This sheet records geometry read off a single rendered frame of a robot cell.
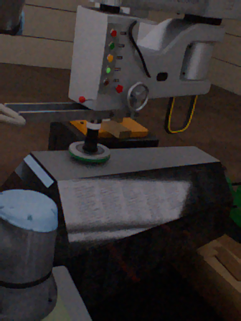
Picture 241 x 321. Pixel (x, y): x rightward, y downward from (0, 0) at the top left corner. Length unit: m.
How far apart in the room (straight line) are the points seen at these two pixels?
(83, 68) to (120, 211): 0.70
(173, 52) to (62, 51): 6.26
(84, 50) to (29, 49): 6.26
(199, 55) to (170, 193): 0.77
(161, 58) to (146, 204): 0.73
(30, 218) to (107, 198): 1.09
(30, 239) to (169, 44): 1.49
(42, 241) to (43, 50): 7.42
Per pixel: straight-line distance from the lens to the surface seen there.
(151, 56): 2.19
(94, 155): 2.17
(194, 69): 2.50
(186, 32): 2.34
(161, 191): 2.26
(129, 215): 2.11
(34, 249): 1.05
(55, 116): 1.96
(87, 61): 2.04
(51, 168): 2.10
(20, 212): 1.01
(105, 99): 2.04
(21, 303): 1.11
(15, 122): 1.67
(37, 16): 8.25
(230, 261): 2.83
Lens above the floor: 1.71
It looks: 22 degrees down
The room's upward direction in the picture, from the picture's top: 10 degrees clockwise
